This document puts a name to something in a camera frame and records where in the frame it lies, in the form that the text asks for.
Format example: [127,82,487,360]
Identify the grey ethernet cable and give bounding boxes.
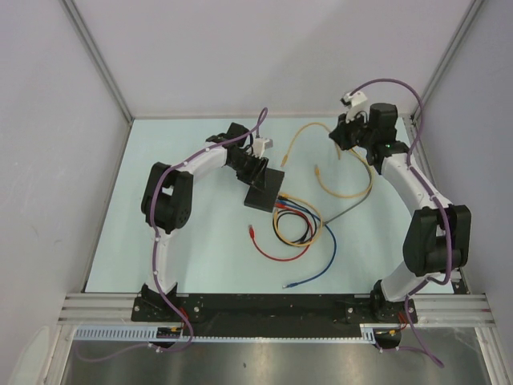
[322,188,372,225]

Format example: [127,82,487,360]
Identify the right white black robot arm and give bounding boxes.
[329,103,471,322]

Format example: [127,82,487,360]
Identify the black network switch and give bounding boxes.
[244,168,285,213]

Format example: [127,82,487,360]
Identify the black ethernet cable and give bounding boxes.
[274,204,314,245]

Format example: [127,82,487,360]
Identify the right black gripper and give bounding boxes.
[328,109,374,152]

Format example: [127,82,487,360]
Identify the blue ethernet cable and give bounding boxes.
[276,200,338,290]

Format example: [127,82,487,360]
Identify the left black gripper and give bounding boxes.
[228,152,269,193]

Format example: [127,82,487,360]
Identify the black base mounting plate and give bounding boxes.
[131,294,418,338]

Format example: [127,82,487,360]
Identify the red ethernet cable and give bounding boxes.
[247,202,313,262]

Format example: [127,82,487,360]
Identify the white slotted cable duct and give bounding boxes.
[75,322,380,344]

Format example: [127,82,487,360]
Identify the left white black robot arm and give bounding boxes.
[141,123,273,321]

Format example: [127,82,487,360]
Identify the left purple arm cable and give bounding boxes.
[75,107,269,362]

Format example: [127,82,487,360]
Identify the aluminium frame rail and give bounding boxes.
[58,294,495,327]

